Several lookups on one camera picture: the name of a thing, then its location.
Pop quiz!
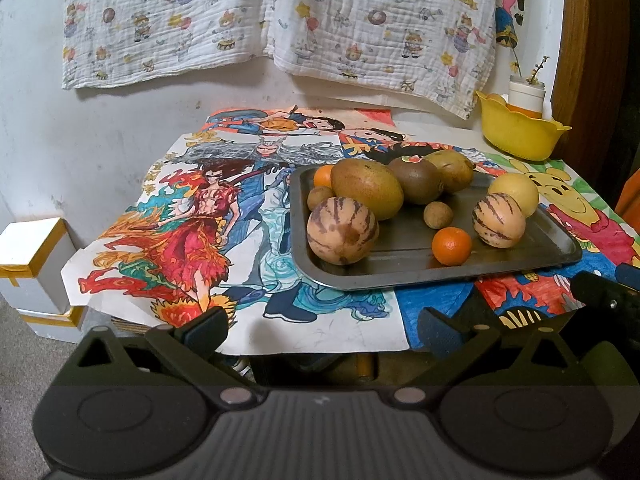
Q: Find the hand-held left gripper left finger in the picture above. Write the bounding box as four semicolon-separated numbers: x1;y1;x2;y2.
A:
65;307;256;406

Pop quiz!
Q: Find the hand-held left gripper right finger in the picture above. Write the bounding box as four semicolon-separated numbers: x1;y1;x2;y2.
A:
392;307;584;406

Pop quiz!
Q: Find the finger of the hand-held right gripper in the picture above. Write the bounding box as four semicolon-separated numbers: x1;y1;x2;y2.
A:
570;270;640;324
614;261;640;292

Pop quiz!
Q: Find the metal tray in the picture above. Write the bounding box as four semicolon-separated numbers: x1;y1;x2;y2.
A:
288;159;585;292

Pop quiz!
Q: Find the small brown round fruit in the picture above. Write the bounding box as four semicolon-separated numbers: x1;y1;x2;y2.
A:
306;185;335;211
423;201;455;230

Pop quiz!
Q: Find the striped pepino melon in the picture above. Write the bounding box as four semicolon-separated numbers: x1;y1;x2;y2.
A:
306;195;380;266
472;192;528;250

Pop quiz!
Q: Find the yellow lemon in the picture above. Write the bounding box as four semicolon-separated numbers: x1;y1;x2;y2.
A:
487;173;540;219

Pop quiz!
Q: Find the brown kiwi with sticker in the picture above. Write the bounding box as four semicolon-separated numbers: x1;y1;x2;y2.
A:
387;154;445;206

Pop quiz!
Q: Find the green-brown pear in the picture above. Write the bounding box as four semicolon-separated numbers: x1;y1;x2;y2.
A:
329;158;405;222
425;149;475;195

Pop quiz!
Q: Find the yellow bear drawing sheet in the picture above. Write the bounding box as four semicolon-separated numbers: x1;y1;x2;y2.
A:
487;157;640;282

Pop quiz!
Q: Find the orange cloth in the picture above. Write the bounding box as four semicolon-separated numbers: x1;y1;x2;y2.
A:
614;164;640;234

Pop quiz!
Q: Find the phoenix figure drawing sheet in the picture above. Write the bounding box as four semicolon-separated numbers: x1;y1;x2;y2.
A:
59;132;412;357

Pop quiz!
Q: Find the white box gold tape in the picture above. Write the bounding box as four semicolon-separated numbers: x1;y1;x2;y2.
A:
15;304;89;344
0;217;76;316

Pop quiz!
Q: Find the yellow plastic bowl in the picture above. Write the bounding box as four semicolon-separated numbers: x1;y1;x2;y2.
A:
474;89;572;162

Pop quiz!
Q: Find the white cup with twig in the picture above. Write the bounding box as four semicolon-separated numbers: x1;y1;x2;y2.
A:
507;74;545;120

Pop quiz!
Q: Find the brown wooden board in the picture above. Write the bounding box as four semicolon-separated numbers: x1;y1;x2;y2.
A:
550;0;640;202

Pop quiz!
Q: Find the thin plant sprig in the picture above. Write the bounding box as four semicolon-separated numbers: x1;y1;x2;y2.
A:
520;54;550;86

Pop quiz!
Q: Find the cartoon children drawing sheet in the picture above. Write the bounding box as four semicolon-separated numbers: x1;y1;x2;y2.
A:
205;105;417;161

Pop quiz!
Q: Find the printed white muslin cloth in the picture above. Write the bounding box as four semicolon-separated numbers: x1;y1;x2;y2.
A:
60;0;274;91
262;0;497;120

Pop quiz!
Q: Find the cartoon wall poster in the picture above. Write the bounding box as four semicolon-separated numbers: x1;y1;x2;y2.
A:
494;0;526;74

